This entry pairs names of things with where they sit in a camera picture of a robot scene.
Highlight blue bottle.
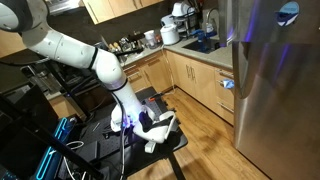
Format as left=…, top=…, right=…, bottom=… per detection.
left=191, top=29, right=210, bottom=53

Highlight blue cloth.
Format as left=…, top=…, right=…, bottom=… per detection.
left=222, top=78, right=236, bottom=90

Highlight black robot table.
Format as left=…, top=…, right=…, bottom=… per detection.
left=78, top=87, right=189, bottom=180

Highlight chrome curved faucet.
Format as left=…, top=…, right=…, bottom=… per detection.
left=205, top=7, right=222, bottom=34

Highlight black stand pole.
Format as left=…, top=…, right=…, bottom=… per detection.
left=43, top=59, right=93, bottom=119

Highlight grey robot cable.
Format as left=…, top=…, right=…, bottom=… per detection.
left=113, top=93, right=129, bottom=180

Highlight blue whale fridge magnet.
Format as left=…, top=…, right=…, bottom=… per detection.
left=275, top=0, right=301, bottom=27

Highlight wooden lower kitchen cabinets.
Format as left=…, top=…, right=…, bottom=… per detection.
left=123, top=48, right=235, bottom=127

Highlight kitchen sink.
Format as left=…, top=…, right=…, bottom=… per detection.
left=182, top=38, right=221, bottom=54

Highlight black clamp with orange handle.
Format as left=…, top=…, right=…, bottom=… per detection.
left=148, top=94, right=165, bottom=102

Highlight thin white cable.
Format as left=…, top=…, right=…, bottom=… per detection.
left=63, top=140, right=86, bottom=180

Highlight black dish rack with utensils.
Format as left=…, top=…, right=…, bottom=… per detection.
left=99, top=31, right=146, bottom=58

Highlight large stainless steel fridge door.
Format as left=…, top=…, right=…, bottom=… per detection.
left=232, top=39, right=320, bottom=180

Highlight grey stone countertop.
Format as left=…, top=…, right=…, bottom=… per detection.
left=123, top=34, right=234, bottom=70

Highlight black kitchen stove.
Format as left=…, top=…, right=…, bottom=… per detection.
left=19, top=63, right=101, bottom=101

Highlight small black box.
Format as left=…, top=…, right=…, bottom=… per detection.
left=78, top=140, right=100, bottom=163

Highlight stainless steel freezer door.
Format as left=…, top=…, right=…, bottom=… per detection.
left=218, top=0, right=320, bottom=46

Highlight black box with blue lights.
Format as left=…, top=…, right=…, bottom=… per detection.
left=34, top=116, right=78, bottom=180

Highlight black monitor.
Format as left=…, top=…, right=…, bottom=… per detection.
left=0, top=83, right=60, bottom=179

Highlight wooden wall cabinets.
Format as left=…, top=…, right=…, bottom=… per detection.
left=82, top=0, right=165, bottom=25

